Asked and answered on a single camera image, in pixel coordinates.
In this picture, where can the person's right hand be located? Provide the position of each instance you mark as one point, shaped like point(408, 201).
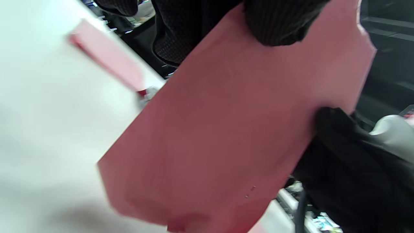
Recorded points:
point(355, 187)

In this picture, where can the right white black controller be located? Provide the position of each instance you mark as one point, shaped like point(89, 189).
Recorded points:
point(393, 132)

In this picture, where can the silver paper clip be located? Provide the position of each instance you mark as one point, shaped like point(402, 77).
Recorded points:
point(253, 188)

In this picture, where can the person's left hand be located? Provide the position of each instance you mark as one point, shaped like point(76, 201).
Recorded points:
point(181, 29)

